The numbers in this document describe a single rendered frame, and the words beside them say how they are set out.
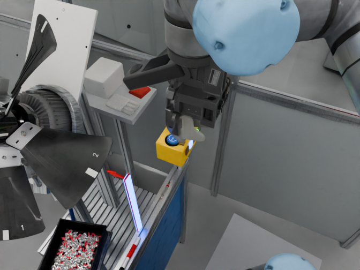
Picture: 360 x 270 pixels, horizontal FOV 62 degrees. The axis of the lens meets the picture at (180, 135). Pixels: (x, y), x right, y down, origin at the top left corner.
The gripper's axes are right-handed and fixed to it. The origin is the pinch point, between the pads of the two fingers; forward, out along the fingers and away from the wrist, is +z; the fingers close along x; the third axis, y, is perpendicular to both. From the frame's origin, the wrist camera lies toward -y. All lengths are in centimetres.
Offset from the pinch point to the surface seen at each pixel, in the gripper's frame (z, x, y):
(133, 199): 35.4, -0.3, -14.8
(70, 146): 25.0, 3.0, -35.6
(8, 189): 38, -11, -53
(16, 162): 34, -4, -54
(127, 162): 112, 53, -59
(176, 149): 36.1, 21.6, -10.8
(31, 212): 46, -13, -46
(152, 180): 143, 64, -49
